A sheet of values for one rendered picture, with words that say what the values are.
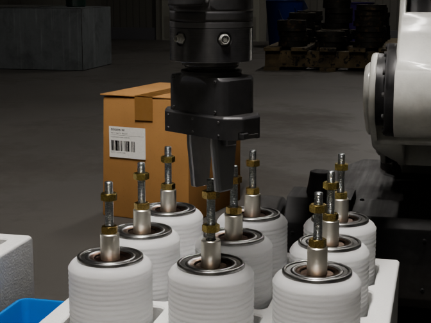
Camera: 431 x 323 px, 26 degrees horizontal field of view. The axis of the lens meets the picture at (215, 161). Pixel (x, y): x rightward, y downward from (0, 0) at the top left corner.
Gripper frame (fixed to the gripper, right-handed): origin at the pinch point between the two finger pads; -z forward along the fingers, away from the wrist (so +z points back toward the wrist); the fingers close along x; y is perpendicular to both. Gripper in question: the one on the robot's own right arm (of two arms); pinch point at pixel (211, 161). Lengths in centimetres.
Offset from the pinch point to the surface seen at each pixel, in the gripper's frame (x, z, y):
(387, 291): -6.6, -19.0, -24.2
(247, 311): -4.6, -16.2, -1.0
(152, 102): 94, -9, -71
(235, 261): -1.3, -11.6, -2.5
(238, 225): 5.3, -10.0, -9.7
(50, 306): 34.1, -25.8, -1.3
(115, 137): 103, -18, -67
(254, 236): 4.1, -11.5, -11.3
